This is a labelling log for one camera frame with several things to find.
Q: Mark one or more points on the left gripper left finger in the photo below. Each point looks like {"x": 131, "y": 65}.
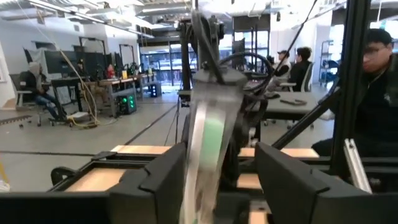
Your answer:
{"x": 140, "y": 202}

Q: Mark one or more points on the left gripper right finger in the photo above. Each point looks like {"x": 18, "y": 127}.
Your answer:
{"x": 311, "y": 199}

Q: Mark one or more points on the green toothbrush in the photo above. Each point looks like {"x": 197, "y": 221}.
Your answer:
{"x": 211, "y": 140}

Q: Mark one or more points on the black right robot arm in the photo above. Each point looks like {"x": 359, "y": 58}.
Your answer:
{"x": 214, "y": 29}

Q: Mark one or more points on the grey desk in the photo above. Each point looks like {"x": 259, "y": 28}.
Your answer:
{"x": 289, "y": 109}

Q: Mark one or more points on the computer with green lights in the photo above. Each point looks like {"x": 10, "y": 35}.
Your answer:
{"x": 127, "y": 104}

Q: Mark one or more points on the wooden top desk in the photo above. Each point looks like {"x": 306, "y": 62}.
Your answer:
{"x": 105, "y": 82}

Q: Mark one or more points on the black monitor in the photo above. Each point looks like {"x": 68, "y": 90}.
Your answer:
{"x": 59, "y": 62}

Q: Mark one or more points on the silver metal bracket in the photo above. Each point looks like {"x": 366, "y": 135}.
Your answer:
{"x": 357, "y": 168}

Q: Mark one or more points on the black aluminium frame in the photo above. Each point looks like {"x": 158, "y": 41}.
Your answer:
{"x": 351, "y": 77}

